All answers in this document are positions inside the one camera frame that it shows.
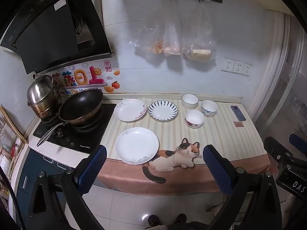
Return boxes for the white bowl blue dotted print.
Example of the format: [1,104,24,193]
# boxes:
[201,100,219,118]

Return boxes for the colourful food picture packet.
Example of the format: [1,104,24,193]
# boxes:
[51,62,120,96]

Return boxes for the striped cat print tablecloth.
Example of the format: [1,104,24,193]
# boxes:
[96,97,271,196]

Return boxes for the blue striped plate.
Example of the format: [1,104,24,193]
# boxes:
[148,100,179,121]

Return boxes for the wooden framed shelf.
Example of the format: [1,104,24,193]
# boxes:
[0,104,29,180]

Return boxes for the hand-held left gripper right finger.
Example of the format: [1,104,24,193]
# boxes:
[203,144,282,230]

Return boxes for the white plate grey scroll print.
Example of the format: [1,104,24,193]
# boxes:
[115,127,160,165]

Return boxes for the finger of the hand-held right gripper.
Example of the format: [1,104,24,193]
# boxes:
[288,134,307,154]
[263,136,292,166]

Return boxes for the plastic bag with pale block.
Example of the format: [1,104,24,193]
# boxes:
[182,3,217,63]

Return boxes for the white bowl red floral print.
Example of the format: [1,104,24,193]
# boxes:
[185,109,205,128]

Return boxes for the plastic bag with orange food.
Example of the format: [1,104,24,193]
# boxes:
[130,17,166,54]

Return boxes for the black range hood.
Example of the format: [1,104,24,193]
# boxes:
[0,0,116,75]

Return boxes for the white plate pink floral print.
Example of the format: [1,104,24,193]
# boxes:
[113,98,147,122]

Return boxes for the stainless steel steamer pot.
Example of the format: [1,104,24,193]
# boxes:
[26,74,63,121]

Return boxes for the white bowl dark rim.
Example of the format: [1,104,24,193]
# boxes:
[181,94,199,109]

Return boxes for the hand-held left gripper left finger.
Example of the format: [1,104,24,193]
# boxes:
[27,144,107,230]

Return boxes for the person's dark trousers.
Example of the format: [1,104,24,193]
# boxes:
[144,222,209,230]

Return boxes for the blue smartphone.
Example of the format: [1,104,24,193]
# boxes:
[230,105,247,122]

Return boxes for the black glass gas stove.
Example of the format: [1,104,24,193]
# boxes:
[32,103,117,152]

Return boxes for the blue kitchen cabinet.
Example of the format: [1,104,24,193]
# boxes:
[16,149,77,221]

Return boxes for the black wok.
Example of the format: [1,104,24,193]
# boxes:
[36,89,104,147]

